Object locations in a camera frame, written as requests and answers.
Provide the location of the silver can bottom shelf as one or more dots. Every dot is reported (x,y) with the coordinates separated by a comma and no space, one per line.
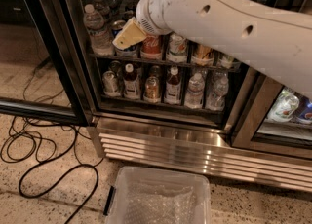
(111,83)

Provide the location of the white green soda can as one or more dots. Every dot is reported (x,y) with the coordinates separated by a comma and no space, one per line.
(177,45)

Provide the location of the brown tea bottle right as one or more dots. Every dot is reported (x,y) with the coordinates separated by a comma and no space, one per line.
(173,87)

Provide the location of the bubble wrap sheet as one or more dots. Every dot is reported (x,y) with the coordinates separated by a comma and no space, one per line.
(159,205)

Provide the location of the brown tea bottle left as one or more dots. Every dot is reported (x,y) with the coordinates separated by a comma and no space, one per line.
(131,83)

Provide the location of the blue pepsi can front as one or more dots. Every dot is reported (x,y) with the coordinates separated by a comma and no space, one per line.
(116,27)

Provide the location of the water bottle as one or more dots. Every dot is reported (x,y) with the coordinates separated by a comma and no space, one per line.
(195,92)
(216,97)

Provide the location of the water bottle bottom left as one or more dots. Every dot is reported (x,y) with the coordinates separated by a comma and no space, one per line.
(195,92)

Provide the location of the stainless steel display fridge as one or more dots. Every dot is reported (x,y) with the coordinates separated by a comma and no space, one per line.
(239,142)

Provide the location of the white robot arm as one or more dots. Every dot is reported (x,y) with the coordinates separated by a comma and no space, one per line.
(275,42)

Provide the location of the gold orange soda can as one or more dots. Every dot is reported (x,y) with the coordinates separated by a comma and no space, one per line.
(203,52)

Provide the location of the clear water bottle middle shelf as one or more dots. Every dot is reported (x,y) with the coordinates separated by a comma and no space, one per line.
(98,31)

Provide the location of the brown tea bottle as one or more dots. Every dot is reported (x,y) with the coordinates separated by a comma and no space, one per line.
(131,83)
(173,87)

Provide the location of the gold can bottom shelf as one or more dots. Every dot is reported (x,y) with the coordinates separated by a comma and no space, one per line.
(152,89)

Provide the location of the red coca cola can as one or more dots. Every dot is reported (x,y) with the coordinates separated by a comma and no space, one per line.
(152,44)

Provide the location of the open glass fridge door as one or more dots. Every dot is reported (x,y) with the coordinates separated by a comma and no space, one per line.
(40,72)

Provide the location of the pepsi can right compartment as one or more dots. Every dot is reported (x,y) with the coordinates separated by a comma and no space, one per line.
(303,114)

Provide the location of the water bottle bottom right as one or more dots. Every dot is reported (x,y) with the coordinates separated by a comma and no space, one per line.
(216,97)

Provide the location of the clear plastic storage bin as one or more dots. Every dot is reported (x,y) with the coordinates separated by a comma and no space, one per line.
(127,177)

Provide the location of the white can right compartment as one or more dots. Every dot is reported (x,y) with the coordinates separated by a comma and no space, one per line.
(283,108)

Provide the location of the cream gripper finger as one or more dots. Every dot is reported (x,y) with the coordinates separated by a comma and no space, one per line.
(131,34)

